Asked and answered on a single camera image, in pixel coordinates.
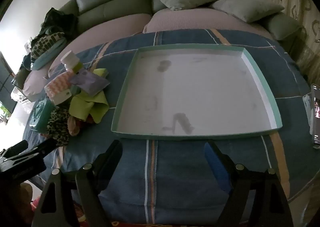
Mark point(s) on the pink soft item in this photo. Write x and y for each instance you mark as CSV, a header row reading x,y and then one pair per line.
x,y
73,125

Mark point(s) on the pink chevron fluffy sock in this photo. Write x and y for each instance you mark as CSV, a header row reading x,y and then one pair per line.
x,y
58,84

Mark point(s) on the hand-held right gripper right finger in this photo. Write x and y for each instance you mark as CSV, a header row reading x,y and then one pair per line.
x,y
217,167

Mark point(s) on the lime green cloth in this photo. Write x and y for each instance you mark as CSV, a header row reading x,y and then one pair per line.
x,y
87,106

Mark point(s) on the smartphone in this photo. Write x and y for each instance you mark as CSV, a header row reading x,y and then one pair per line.
x,y
317,114

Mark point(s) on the pile of dark clothes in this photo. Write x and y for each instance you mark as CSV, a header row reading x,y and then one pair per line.
x,y
60,21

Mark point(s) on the patterned teal cushion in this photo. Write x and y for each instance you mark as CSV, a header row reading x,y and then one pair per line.
x,y
47,44

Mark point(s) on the teal wipes packet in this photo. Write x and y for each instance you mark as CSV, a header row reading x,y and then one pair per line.
x,y
40,114

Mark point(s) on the grey-green sofa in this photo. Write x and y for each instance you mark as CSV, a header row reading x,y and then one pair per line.
x,y
117,4

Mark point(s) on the phone stand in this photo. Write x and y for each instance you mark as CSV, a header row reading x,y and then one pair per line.
x,y
307,101

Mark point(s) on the white bottle green label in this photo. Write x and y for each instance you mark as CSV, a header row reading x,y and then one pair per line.
x,y
70,59

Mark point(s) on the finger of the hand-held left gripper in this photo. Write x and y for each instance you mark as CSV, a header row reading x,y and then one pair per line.
x,y
18,146
42,148

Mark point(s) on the purple tissue packet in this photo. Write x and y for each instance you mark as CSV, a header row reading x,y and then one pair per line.
x,y
90,83

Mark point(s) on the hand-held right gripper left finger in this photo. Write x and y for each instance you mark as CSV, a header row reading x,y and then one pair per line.
x,y
113,156

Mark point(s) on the teal-rimmed white tray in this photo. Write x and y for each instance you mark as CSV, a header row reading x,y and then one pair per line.
x,y
195,91

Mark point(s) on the blue plaid blanket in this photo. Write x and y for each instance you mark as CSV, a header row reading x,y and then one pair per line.
x,y
175,167

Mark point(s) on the leopard print scrunchie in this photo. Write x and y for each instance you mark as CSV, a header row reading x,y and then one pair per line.
x,y
58,124

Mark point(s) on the mauve seat cushion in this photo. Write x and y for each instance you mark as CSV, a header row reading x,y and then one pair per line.
x,y
200,20
105,29

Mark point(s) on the dark cabinet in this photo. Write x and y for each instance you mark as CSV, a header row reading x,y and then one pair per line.
x,y
6,76

